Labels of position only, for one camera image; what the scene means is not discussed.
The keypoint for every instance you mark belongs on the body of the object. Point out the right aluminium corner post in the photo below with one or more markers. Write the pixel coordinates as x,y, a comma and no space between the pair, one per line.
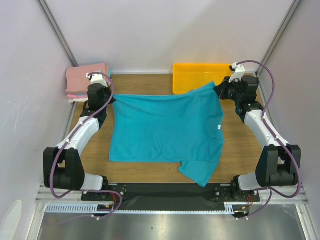
281,30

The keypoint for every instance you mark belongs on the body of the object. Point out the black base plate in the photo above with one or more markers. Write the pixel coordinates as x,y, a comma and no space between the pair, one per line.
183,197

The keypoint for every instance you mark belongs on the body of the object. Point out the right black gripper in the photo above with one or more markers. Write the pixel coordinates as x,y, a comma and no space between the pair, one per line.
222,89

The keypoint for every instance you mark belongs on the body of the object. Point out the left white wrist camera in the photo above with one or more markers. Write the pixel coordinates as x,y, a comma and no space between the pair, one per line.
96,78

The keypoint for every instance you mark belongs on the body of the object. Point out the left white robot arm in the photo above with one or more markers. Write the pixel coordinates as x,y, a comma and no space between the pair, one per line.
63,170

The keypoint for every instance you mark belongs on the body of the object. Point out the aluminium corner post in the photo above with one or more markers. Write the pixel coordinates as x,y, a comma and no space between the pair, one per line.
52,22
281,30

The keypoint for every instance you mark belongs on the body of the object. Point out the light blue folded shirt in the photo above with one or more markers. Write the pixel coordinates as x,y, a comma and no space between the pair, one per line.
83,83

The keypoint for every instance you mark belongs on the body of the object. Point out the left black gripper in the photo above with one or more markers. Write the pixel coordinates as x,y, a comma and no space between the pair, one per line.
108,90

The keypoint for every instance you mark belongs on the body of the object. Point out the aluminium frame rail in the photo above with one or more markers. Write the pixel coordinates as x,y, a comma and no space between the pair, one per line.
44,195

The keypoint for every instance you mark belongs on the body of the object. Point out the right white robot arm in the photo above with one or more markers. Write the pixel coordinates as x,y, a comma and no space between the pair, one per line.
278,168

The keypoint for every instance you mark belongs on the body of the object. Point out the left aluminium corner post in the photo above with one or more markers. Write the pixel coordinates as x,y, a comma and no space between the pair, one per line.
52,22

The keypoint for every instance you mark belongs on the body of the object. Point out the white folded shirt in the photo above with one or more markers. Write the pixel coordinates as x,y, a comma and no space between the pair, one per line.
78,100

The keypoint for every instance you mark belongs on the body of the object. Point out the teal t shirt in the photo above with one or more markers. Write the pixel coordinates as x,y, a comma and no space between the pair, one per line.
184,128

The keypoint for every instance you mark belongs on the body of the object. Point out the dusty pink folded shirt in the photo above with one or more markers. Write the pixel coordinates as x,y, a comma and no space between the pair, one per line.
73,72

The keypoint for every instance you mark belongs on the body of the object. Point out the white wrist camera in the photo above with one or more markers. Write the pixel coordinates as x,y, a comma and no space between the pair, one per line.
96,78
238,71

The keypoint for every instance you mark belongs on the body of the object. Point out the yellow plastic tray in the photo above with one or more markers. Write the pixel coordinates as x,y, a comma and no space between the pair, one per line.
187,77

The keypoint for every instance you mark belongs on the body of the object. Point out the bright pink folded shirt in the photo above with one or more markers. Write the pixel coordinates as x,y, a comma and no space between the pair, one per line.
77,96

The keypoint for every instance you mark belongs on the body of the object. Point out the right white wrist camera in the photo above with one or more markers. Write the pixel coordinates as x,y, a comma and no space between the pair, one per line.
238,71

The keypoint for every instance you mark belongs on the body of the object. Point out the white slotted cable duct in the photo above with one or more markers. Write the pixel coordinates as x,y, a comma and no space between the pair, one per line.
92,208

